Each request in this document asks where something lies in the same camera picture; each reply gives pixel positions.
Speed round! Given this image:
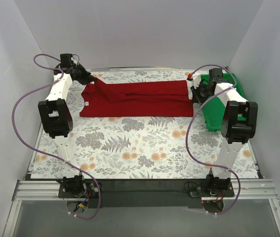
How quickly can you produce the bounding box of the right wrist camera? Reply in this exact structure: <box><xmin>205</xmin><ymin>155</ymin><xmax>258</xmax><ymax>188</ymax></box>
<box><xmin>187</xmin><ymin>73</ymin><xmax>201</xmax><ymax>88</ymax></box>

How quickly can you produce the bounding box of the red t shirt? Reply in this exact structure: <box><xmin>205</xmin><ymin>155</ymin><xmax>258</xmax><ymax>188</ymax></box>
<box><xmin>80</xmin><ymin>78</ymin><xmax>194</xmax><ymax>118</ymax></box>

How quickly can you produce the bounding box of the green plastic tray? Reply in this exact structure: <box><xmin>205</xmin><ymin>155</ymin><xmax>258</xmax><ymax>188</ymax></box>
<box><xmin>200</xmin><ymin>73</ymin><xmax>245</xmax><ymax>132</ymax></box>

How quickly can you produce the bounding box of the floral patterned table mat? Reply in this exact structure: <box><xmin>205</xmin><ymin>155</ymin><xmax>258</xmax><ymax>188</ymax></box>
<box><xmin>29</xmin><ymin>71</ymin><xmax>258</xmax><ymax>179</ymax></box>

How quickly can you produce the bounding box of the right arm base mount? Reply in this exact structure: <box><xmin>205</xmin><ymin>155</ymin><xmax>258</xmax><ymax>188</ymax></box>
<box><xmin>183</xmin><ymin>180</ymin><xmax>235</xmax><ymax>213</ymax></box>

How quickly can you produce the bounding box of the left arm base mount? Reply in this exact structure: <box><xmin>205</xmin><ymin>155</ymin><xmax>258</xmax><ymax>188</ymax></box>
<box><xmin>57</xmin><ymin>176</ymin><xmax>102</xmax><ymax>214</ymax></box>

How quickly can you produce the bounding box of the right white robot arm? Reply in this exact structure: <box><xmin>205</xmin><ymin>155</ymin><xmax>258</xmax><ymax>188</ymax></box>
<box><xmin>187</xmin><ymin>68</ymin><xmax>258</xmax><ymax>196</ymax></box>

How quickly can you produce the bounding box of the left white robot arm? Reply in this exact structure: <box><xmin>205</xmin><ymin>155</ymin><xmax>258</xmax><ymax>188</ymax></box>
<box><xmin>38</xmin><ymin>53</ymin><xmax>96</xmax><ymax>198</ymax></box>

